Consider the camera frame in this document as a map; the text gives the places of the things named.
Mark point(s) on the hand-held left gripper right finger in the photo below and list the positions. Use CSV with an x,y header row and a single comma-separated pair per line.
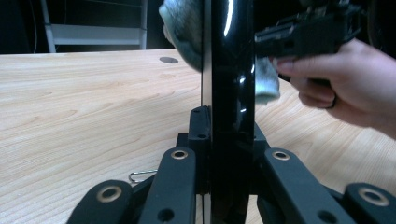
x,y
259,143

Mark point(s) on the light blue cleaning cloth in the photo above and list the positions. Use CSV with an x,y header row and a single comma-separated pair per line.
x,y
183,37

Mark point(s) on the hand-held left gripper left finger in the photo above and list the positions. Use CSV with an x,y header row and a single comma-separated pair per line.
x,y
200,127

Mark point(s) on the white metal stand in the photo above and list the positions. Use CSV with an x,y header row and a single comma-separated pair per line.
x,y
93,34

